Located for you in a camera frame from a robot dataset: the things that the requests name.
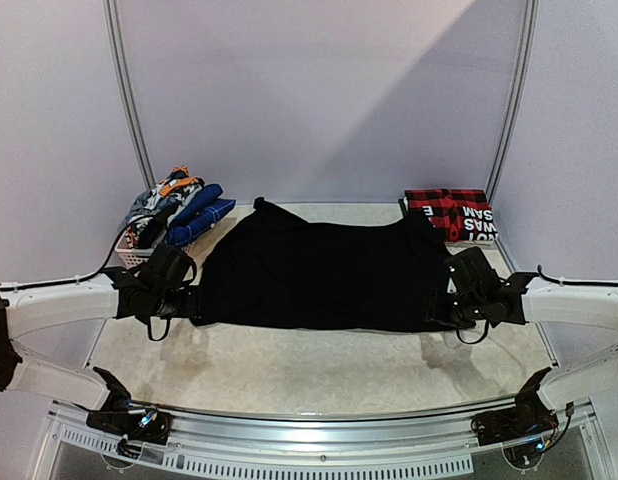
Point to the aluminium frame post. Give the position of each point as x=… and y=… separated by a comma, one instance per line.
x=521, y=66
x=125, y=87

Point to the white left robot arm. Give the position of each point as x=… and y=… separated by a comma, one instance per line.
x=152, y=289

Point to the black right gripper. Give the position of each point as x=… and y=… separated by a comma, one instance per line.
x=440, y=304

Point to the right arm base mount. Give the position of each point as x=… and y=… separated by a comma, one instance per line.
x=519, y=421

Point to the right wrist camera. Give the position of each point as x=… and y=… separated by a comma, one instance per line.
x=452, y=272

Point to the black t-shirt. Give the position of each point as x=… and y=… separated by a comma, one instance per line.
x=276, y=270

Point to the camouflage orange garment pile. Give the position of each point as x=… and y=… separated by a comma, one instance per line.
x=152, y=211

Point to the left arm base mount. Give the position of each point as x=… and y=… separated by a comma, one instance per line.
x=144, y=424

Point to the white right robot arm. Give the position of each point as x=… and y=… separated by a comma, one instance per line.
x=476, y=294

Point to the left aluminium frame post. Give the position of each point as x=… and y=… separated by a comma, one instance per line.
x=125, y=87

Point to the blue plaid garment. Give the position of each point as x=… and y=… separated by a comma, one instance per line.
x=203, y=212

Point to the aluminium front rail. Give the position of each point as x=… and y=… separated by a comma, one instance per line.
x=435, y=444

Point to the red black plaid shirt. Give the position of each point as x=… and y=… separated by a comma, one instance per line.
x=463, y=215

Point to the right aluminium frame post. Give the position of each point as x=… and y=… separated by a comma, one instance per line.
x=521, y=66

